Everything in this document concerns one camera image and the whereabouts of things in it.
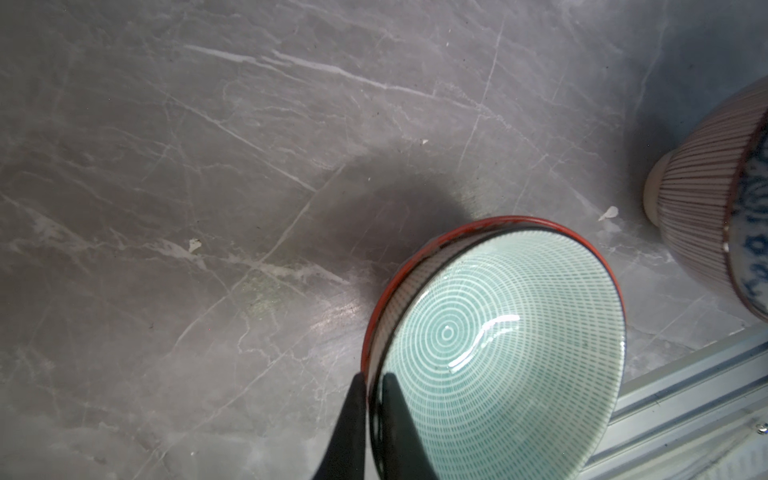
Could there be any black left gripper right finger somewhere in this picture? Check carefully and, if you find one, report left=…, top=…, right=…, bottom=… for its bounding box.
left=380, top=373, right=437, bottom=480

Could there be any blue white floral bowl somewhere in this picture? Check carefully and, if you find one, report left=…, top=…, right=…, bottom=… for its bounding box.
left=643, top=79, right=767, bottom=320

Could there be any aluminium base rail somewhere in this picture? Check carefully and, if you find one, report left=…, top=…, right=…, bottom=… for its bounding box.
left=579, top=324, right=767, bottom=479

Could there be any mint green bowl red rim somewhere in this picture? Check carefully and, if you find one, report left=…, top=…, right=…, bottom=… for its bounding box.
left=361, top=216, right=626, bottom=479

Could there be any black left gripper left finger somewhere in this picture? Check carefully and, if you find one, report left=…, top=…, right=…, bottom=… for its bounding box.
left=313, top=372, right=367, bottom=480

